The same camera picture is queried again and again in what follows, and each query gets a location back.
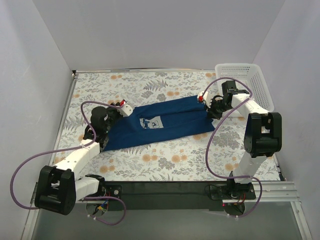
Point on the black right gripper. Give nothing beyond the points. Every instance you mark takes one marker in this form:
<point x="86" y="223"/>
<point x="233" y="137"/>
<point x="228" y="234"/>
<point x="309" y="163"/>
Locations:
<point x="213" y="107"/>

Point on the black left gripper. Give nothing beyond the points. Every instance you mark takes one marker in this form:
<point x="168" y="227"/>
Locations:
<point x="114" y="110"/>

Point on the blue printed t shirt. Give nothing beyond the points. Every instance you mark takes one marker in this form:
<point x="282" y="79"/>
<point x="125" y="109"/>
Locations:
<point x="159" y="122"/>

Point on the white plastic basket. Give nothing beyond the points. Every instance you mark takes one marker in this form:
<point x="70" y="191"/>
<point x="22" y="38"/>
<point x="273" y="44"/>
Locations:
<point x="251" y="75"/>

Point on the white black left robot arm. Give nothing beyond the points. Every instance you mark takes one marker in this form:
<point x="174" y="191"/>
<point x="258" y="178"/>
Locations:
<point x="60" y="186"/>

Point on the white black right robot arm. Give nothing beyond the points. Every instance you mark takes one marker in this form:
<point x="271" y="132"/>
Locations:
<point x="262" y="137"/>

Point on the floral patterned table mat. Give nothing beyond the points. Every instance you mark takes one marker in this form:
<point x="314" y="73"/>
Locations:
<point x="199" y="157"/>

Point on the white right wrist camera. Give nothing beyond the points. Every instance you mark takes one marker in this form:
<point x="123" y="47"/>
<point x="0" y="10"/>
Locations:
<point x="205" y="97"/>

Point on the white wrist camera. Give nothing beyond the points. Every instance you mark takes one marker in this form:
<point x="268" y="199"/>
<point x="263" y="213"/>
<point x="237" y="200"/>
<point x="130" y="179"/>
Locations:
<point x="205" y="97"/>
<point x="126" y="108"/>

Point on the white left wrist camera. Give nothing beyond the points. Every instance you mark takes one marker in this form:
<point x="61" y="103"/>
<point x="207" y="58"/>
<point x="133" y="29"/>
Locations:
<point x="126" y="108"/>

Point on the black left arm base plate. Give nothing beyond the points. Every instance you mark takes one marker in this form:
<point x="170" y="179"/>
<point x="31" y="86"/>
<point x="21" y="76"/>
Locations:
<point x="115" y="191"/>

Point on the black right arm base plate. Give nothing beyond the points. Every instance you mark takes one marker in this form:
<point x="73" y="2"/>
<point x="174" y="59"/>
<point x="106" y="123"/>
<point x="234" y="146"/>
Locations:
<point x="228" y="190"/>

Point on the aluminium frame rail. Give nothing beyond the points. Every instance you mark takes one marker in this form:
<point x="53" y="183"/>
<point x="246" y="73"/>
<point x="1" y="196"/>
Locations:
<point x="266" y="191"/>

